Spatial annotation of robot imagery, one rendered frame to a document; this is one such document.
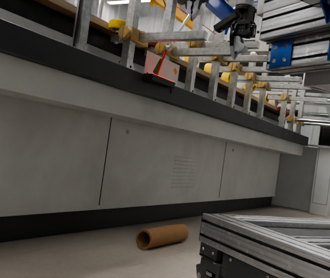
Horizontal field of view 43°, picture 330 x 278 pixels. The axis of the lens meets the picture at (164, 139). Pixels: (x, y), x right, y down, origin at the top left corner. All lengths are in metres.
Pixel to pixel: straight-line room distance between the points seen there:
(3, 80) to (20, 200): 0.52
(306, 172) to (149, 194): 2.36
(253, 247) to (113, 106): 0.76
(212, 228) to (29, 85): 0.71
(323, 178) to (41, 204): 2.97
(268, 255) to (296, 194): 3.19
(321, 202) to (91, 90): 3.00
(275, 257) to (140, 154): 1.15
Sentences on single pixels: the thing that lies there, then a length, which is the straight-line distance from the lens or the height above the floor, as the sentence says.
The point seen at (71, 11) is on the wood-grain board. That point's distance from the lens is 1.65.
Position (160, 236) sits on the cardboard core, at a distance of 1.76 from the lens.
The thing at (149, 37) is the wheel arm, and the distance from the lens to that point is 1.65.
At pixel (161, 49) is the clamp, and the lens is 1.83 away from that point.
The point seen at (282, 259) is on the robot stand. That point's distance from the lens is 1.10.
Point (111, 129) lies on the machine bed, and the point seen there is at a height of 0.47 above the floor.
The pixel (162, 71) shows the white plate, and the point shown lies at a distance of 1.81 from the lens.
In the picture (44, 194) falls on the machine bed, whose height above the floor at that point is 0.18.
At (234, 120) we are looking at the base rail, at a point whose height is 0.63.
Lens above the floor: 0.42
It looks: 1 degrees up
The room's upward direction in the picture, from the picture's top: 8 degrees clockwise
